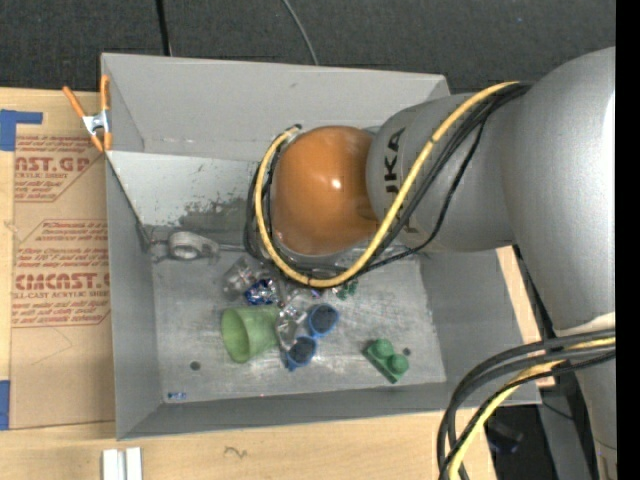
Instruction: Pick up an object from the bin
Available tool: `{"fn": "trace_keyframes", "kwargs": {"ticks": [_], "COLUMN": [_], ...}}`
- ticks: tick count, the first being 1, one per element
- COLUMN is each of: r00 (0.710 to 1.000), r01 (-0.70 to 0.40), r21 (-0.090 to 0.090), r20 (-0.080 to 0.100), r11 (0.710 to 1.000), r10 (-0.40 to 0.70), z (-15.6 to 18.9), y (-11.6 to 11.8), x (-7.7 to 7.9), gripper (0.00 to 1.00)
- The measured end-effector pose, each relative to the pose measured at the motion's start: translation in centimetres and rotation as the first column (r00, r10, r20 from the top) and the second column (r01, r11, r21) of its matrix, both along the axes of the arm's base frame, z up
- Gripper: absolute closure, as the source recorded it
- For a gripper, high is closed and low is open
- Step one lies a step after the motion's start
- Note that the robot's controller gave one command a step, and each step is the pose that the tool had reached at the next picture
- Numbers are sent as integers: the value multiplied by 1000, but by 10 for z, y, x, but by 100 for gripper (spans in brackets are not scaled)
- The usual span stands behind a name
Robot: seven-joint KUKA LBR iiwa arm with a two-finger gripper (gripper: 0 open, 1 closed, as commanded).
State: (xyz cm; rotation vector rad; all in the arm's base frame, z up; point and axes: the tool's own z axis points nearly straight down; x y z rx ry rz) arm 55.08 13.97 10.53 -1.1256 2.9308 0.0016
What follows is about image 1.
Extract blue sunglasses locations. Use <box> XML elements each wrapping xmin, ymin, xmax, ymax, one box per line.
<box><xmin>280</xmin><ymin>302</ymin><xmax>341</xmax><ymax>372</ymax></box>

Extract grey metal bin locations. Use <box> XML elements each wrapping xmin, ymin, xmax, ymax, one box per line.
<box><xmin>99</xmin><ymin>51</ymin><xmax>544</xmax><ymax>442</ymax></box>

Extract grey metal ring clamp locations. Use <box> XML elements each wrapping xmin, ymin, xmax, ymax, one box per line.
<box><xmin>149</xmin><ymin>230</ymin><xmax>221</xmax><ymax>264</ymax></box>

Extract brown cardboard board red print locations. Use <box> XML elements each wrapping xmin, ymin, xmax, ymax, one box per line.
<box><xmin>0</xmin><ymin>86</ymin><xmax>117</xmax><ymax>432</ymax></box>

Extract green toy brick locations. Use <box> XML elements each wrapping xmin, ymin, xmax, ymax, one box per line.
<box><xmin>362</xmin><ymin>337</ymin><xmax>411</xmax><ymax>385</ymax></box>

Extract blue shiny foil wrapper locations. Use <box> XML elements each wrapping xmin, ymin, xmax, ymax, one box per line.
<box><xmin>243</xmin><ymin>277</ymin><xmax>278</xmax><ymax>307</ymax></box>

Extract clear glass thing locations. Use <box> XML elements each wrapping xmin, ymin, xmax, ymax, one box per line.
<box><xmin>222</xmin><ymin>256</ymin><xmax>271</xmax><ymax>302</ymax></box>

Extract green plastic cup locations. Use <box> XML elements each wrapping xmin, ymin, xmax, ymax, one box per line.
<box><xmin>220</xmin><ymin>305</ymin><xmax>282</xmax><ymax>364</ymax></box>

